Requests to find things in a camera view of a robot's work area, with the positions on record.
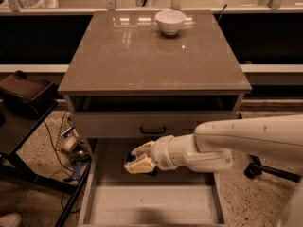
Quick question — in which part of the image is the closed drawer with black handle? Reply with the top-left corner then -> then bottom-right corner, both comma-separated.
70,113 -> 239,139

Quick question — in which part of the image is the dark brown pouch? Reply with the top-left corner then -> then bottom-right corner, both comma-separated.
0,70 -> 54,114

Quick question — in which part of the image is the white ceramic bowl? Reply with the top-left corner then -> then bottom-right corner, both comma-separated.
155,10 -> 186,35

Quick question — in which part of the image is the tape roll clutter on floor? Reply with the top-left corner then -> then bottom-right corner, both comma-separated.
56,112 -> 90,161

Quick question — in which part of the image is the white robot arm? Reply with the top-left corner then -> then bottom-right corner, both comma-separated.
124,114 -> 303,174

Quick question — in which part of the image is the grey drawer cabinet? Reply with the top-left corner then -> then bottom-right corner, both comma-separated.
59,10 -> 251,145

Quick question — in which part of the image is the black side cart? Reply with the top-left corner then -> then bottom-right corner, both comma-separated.
0,79 -> 93,227

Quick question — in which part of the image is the black chair base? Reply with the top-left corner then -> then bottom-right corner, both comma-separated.
244,155 -> 301,183

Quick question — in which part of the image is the white shoe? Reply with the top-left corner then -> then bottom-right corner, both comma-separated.
0,213 -> 22,227

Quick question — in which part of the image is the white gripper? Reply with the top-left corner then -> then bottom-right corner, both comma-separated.
123,134 -> 178,175

